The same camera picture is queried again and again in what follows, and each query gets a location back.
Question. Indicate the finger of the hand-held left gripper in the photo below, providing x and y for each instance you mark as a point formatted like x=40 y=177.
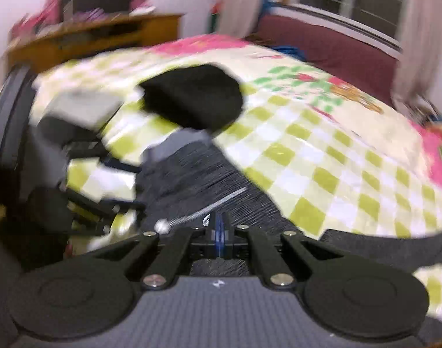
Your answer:
x=104 y=159
x=104 y=206

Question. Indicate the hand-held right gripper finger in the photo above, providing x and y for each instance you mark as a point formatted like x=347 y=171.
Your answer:
x=226 y=236
x=217 y=236

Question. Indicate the wooden desk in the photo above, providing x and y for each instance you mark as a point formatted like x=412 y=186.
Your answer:
x=97 y=40

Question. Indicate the green checkered printed blanket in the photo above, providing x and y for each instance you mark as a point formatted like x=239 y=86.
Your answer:
x=315 y=152

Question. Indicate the blue cloth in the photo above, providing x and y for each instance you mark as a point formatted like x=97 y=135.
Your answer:
x=288 y=50

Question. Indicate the pale curtain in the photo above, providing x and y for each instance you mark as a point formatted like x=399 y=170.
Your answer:
x=424 y=43
x=242 y=0

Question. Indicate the maroon bed headboard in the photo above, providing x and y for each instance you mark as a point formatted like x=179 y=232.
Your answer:
x=333 y=50

